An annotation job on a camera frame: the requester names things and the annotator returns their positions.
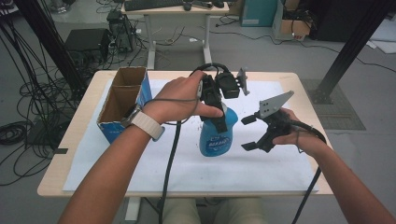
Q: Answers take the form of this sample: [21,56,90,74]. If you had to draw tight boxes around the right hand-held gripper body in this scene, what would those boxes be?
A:
[255,91,295,153]

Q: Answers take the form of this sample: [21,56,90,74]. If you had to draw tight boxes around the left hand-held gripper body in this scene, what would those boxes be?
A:
[200,67,250,110]

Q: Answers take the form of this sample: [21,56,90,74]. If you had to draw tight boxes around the blue plastic bottle white cap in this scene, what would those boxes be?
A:
[199,105,239,158]

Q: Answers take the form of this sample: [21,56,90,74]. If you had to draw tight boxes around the blue cardboard box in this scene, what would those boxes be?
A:
[96,66,153,145]

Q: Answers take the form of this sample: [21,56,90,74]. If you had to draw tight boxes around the person's left hand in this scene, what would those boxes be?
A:
[143,70,224,125]

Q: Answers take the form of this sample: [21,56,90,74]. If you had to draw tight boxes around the person's right hand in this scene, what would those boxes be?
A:
[273,107,330,158]

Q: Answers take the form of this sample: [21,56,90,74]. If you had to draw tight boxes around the white table mat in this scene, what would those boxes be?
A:
[62,78,320,192]

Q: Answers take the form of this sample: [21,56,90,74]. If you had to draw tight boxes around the dark floor mat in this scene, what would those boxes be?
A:
[300,78,367,132]

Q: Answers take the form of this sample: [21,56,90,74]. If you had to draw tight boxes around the cream band wristwatch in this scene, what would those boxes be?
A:
[120,104,166,143]

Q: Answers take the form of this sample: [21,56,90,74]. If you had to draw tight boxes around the teal box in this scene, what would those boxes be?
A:
[241,0,279,28]

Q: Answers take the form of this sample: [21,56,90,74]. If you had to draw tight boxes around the brown cardboard box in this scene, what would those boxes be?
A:
[271,0,312,41]

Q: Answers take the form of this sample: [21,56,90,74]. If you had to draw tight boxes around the person's beige trousers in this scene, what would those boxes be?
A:
[162,197,269,224]

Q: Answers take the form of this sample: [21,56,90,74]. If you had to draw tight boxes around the dark cabinet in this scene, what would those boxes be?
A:
[311,0,387,43]

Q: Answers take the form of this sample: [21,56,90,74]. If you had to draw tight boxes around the black keyboard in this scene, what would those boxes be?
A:
[123,0,185,12]

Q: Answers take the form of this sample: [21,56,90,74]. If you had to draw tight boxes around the black computer tower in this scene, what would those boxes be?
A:
[106,8,138,54]

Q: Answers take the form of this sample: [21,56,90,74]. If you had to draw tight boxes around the white boards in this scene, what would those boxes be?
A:
[365,18,396,54]

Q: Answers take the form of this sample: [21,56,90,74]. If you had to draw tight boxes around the black equipment case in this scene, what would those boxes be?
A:
[64,28,111,63]

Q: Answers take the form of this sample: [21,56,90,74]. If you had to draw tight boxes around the thin dark wrist cord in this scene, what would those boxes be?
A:
[294,130,305,154]

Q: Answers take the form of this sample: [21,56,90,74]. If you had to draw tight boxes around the thin grey wrist cord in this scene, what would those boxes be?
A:
[143,96,202,126]

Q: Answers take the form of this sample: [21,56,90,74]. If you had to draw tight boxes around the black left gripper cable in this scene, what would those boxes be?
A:
[158,63,232,224]

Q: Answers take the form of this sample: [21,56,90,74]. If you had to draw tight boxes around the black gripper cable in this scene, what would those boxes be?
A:
[158,63,232,224]
[290,119,328,224]

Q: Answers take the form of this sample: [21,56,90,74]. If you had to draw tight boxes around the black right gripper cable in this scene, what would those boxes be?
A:
[290,119,328,224]

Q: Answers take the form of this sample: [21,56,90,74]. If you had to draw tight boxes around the white frame desk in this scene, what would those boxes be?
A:
[120,0,231,71]

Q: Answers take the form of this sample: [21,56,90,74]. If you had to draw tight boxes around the black metal frame pole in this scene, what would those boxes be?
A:
[309,0,396,105]
[13,0,88,101]

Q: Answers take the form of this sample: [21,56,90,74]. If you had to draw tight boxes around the tangle of black cables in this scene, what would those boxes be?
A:
[0,18,92,188]

